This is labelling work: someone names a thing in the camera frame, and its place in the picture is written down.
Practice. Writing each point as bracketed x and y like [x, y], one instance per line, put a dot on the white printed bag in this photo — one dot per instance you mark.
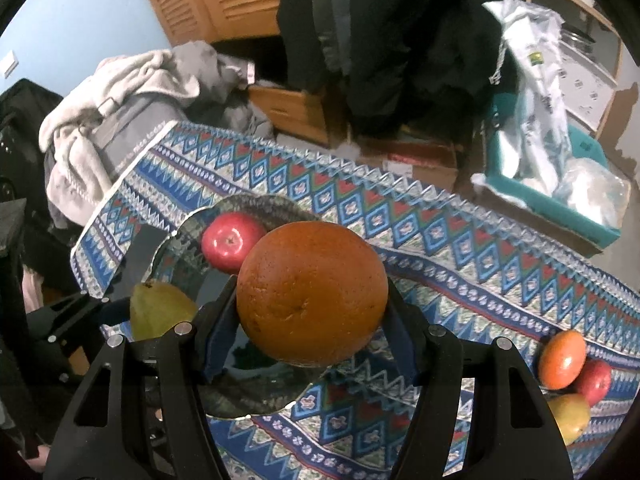
[535, 110]

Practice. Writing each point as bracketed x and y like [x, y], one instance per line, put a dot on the black jacket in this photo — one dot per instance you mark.
[295, 25]

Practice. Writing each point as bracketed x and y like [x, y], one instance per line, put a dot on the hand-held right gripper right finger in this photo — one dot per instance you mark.
[400, 347]

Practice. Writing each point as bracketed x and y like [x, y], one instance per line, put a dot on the pile of clothes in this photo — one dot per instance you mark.
[115, 85]

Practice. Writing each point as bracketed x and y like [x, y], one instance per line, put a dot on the dark green glass bowl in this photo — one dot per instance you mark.
[190, 255]

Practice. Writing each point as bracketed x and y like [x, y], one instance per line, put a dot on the grey hoodie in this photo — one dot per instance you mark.
[210, 70]

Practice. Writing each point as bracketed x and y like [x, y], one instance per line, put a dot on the orange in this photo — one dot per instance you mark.
[312, 292]
[562, 360]

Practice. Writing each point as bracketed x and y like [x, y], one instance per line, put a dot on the grey printed garment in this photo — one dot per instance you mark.
[130, 135]

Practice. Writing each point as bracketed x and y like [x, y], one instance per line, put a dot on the dark red apple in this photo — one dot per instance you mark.
[595, 382]

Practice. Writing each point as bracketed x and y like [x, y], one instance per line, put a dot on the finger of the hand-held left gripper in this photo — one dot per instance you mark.
[75, 312]
[142, 260]

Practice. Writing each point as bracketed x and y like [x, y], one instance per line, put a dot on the black bag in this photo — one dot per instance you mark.
[25, 160]

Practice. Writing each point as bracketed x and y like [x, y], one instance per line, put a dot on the black hooded coat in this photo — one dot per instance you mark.
[425, 35]

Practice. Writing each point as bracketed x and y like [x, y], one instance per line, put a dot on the teal plastic bin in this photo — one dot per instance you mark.
[580, 212]

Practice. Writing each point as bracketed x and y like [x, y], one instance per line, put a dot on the wooden drawer box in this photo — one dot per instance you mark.
[290, 110]

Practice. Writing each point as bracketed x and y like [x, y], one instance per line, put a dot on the grey jacket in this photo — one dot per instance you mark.
[332, 35]

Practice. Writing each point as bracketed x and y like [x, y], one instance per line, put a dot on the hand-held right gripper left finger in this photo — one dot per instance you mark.
[220, 342]

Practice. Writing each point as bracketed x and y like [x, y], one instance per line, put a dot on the bright red apple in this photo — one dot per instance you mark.
[232, 247]

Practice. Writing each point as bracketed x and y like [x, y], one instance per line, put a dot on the metal steamer pot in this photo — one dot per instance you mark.
[580, 39]

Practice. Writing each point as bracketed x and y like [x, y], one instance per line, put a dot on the green pear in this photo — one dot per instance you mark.
[157, 312]

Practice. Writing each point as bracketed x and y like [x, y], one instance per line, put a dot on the dark grey garment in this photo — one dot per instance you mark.
[240, 115]

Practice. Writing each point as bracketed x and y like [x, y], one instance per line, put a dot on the blue patterned tablecloth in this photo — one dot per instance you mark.
[450, 260]

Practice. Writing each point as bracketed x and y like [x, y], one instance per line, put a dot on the white light switch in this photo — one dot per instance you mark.
[9, 64]

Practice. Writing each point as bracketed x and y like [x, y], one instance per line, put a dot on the clear plastic bag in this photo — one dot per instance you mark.
[595, 190]

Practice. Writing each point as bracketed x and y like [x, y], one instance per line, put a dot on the red label cardboard box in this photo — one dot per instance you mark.
[415, 162]

